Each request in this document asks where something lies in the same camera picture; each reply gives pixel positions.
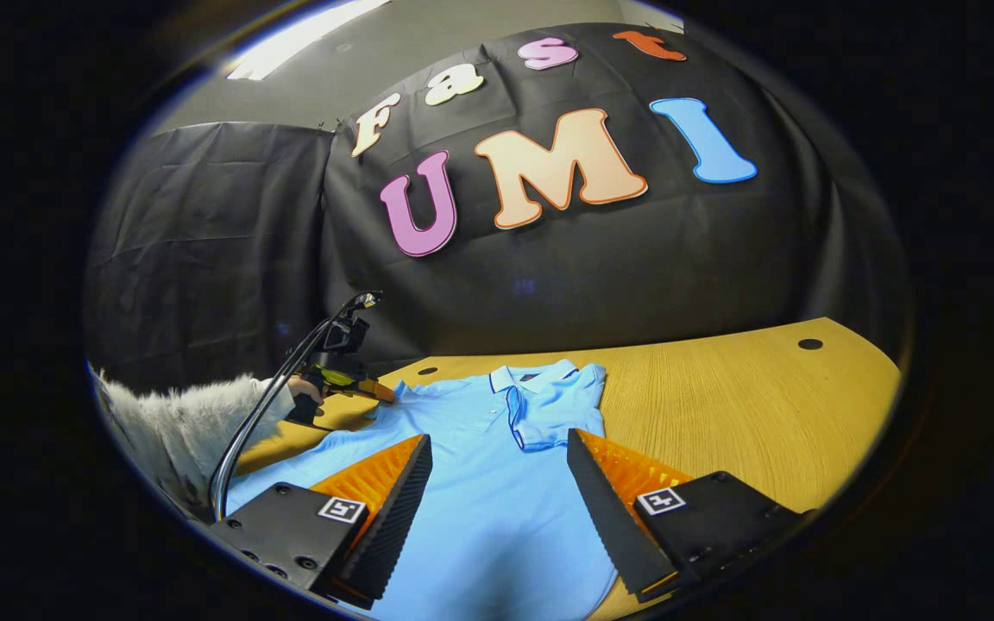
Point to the black backdrop cloth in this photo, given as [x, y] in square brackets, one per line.
[635, 276]

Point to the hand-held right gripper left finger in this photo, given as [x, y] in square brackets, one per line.
[398, 526]

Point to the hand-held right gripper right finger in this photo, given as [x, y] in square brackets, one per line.
[609, 526]

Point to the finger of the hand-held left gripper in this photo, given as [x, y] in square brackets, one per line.
[372, 392]

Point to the light blue polo T-shirt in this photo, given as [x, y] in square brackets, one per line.
[497, 483]

